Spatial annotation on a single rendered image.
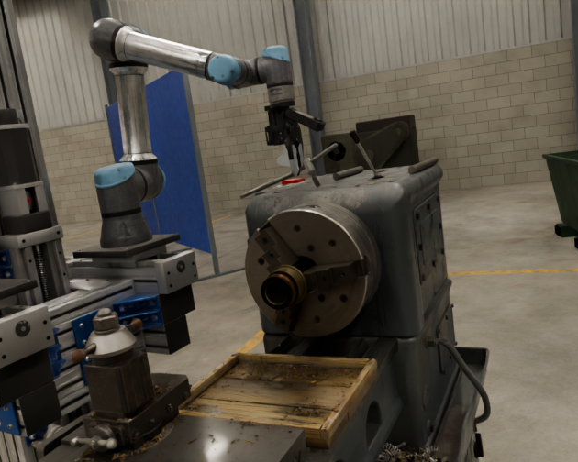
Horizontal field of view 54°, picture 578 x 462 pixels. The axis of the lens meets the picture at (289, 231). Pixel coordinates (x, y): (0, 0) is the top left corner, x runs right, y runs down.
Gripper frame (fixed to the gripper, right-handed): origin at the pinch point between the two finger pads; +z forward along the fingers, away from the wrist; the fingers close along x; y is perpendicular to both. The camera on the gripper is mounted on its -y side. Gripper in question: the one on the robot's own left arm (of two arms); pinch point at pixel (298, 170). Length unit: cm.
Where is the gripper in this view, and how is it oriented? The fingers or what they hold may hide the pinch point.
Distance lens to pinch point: 164.3
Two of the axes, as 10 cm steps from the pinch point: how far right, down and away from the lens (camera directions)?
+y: -9.0, 0.6, 4.3
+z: 1.4, 9.8, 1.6
